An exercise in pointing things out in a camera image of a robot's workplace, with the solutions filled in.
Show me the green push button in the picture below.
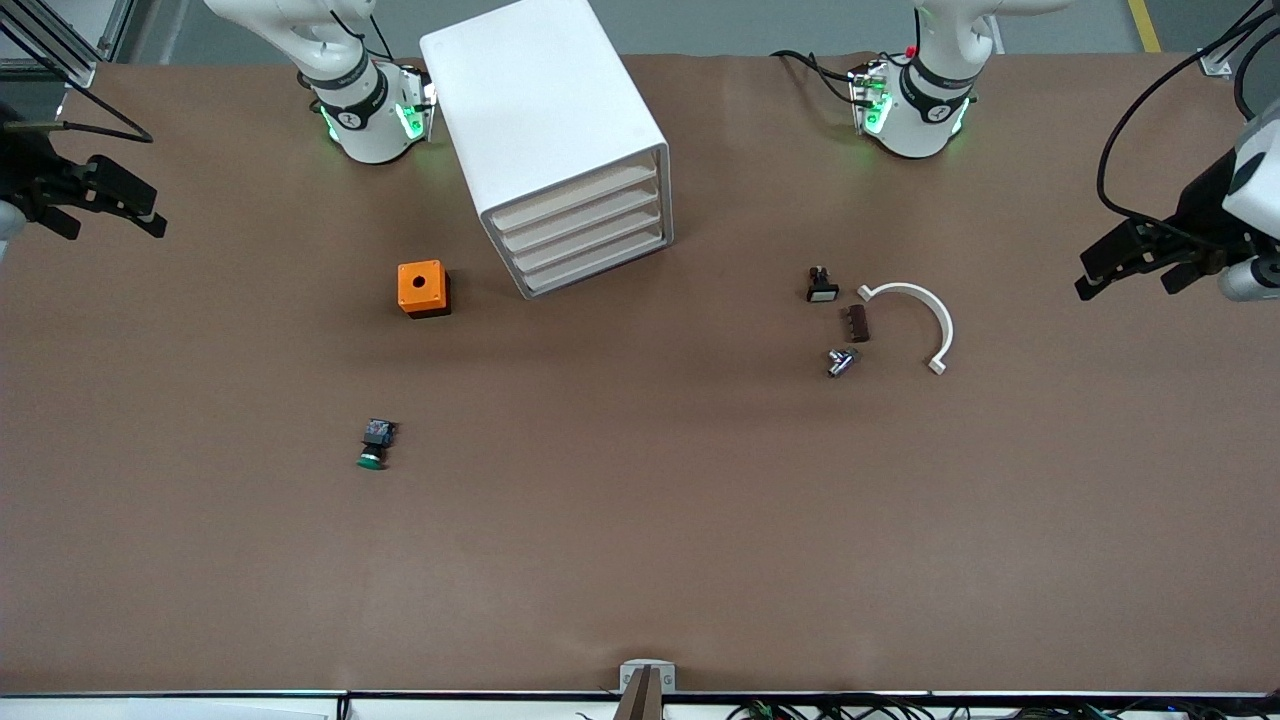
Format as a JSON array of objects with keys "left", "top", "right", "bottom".
[{"left": 356, "top": 419, "right": 395, "bottom": 472}]

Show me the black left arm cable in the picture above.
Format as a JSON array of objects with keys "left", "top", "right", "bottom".
[{"left": 1095, "top": 0, "right": 1280, "bottom": 241}]

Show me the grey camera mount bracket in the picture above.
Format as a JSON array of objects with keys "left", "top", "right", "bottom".
[{"left": 613, "top": 659, "right": 677, "bottom": 720}]

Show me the brown table mat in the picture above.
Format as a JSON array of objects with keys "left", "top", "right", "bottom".
[{"left": 0, "top": 52, "right": 1280, "bottom": 696}]

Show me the orange button enclosure box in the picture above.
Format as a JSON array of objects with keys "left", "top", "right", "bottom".
[{"left": 397, "top": 260, "right": 452, "bottom": 320}]

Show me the black base power cable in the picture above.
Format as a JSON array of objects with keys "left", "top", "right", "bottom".
[{"left": 768, "top": 48, "right": 863, "bottom": 106}]

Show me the white drawer cabinet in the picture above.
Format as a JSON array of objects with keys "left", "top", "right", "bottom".
[{"left": 419, "top": 0, "right": 674, "bottom": 300}]

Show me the white curved plastic arc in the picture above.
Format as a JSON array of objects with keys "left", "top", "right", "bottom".
[{"left": 857, "top": 282, "right": 955, "bottom": 377}]

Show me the black cable bundle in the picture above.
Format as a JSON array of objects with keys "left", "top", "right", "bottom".
[{"left": 575, "top": 695, "right": 1280, "bottom": 720}]

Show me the aluminium frame post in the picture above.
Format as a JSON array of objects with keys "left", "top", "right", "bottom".
[
  {"left": 1195, "top": 0, "right": 1280, "bottom": 79},
  {"left": 0, "top": 0, "right": 136, "bottom": 89}
]

